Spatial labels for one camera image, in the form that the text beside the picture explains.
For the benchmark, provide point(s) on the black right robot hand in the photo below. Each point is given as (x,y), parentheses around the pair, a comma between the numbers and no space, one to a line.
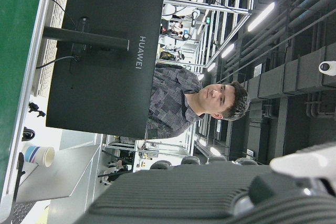
(183,195)

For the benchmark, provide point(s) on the person in patterned shirt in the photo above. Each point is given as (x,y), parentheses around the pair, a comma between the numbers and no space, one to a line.
(173,98)

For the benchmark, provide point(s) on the grey laptop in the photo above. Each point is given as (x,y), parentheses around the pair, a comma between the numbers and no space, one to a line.
(63,174)

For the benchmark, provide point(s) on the black Huawei monitor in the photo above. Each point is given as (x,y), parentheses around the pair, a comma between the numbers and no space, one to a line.
(110,90)

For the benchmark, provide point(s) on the paper cup blue stripes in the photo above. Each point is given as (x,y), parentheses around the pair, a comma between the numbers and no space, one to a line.
(39,155)

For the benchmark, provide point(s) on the short ceiling light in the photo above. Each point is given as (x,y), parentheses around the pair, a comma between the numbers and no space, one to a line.
(228,50)

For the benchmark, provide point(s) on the white keyboard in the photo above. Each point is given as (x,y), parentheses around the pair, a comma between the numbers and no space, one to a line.
(50,58)

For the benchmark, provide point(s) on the long ceiling light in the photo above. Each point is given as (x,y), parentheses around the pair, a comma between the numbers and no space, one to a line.
(261,16)

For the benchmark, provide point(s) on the white security camera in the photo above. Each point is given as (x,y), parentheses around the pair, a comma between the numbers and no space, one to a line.
(327,68)

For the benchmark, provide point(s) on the green conveyor belt aluminium frame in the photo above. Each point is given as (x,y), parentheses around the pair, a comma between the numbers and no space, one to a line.
(15,51)

